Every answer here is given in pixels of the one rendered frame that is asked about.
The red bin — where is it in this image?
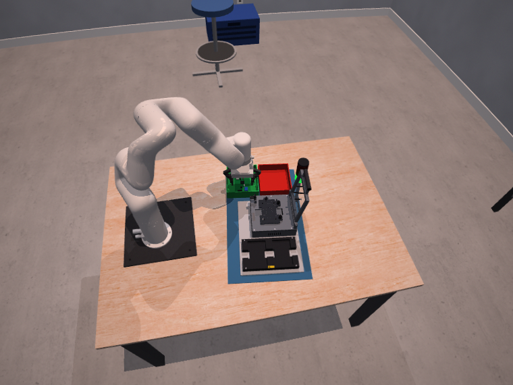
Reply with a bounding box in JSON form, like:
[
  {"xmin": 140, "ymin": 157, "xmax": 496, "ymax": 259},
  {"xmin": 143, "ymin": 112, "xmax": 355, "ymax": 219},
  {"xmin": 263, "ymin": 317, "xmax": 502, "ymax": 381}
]
[{"xmin": 258, "ymin": 163, "xmax": 292, "ymax": 195}]

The green bin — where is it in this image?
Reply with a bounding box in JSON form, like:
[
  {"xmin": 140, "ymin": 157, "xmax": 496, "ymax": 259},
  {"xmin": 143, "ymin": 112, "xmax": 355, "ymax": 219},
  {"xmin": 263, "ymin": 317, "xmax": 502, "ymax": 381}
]
[{"xmin": 227, "ymin": 177, "xmax": 259, "ymax": 199}]

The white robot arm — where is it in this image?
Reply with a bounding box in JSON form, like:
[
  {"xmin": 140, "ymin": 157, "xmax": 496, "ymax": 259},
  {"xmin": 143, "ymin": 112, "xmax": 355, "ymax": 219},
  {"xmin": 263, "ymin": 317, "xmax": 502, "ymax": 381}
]
[{"xmin": 114, "ymin": 97, "xmax": 254, "ymax": 249}]

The green circuit board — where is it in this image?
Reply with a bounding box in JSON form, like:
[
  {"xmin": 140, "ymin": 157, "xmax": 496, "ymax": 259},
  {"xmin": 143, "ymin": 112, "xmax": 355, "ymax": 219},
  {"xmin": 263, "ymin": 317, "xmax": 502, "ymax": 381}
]
[{"xmin": 235, "ymin": 178, "xmax": 250, "ymax": 191}]

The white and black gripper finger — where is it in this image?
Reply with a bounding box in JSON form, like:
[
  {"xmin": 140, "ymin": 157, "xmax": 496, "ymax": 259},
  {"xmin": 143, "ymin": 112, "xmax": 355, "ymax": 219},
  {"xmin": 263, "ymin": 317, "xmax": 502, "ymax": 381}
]
[
  {"xmin": 251, "ymin": 168, "xmax": 261, "ymax": 185},
  {"xmin": 223, "ymin": 169, "xmax": 234, "ymax": 186}
]

